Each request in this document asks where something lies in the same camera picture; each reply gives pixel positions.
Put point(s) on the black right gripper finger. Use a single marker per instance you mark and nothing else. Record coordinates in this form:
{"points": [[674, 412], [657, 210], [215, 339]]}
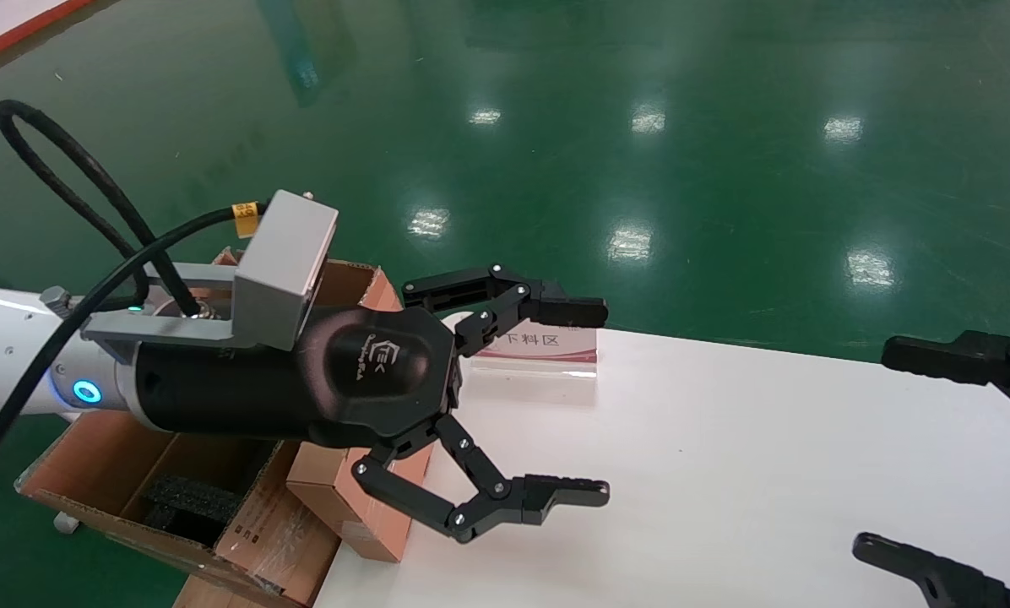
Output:
{"points": [[944, 578], [936, 355]]}

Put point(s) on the small cardboard box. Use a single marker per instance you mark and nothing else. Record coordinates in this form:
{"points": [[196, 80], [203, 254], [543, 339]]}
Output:
{"points": [[361, 515]]}

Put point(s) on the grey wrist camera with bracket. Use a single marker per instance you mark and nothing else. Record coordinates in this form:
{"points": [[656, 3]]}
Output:
{"points": [[281, 262]]}

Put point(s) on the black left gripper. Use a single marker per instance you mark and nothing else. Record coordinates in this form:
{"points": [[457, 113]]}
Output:
{"points": [[370, 371]]}

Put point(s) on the black foam insert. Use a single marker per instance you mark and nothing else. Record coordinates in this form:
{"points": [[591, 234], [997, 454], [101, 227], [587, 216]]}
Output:
{"points": [[192, 500]]}

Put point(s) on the small white foot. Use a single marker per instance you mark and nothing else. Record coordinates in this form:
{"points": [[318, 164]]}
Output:
{"points": [[66, 523]]}

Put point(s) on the acrylic sign with Chinese text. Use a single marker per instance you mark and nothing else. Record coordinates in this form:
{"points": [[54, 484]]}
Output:
{"points": [[556, 348]]}

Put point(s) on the large open cardboard box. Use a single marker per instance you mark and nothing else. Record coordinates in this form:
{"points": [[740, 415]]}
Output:
{"points": [[268, 523]]}

